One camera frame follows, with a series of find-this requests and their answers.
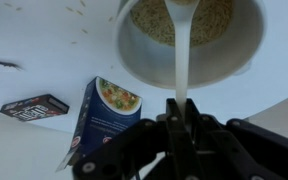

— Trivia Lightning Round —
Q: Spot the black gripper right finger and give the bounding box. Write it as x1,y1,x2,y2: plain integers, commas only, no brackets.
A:
183,98,288,180

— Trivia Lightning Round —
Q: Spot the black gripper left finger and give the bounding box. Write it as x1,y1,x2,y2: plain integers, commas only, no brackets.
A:
72,98,198,180

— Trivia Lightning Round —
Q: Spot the white plastic spoon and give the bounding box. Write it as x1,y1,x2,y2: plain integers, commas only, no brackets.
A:
163,0,202,115

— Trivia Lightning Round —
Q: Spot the blue soup box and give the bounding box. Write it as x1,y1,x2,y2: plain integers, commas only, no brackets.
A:
55,75,143,173

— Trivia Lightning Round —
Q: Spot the dark candy box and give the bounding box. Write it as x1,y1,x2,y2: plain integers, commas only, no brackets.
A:
0,93,71,123

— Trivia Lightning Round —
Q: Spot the uncooked rice filling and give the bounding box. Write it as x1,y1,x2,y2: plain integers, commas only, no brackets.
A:
129,0,234,47

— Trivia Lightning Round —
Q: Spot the small black twig-like item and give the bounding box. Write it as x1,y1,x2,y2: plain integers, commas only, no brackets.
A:
0,57,24,71

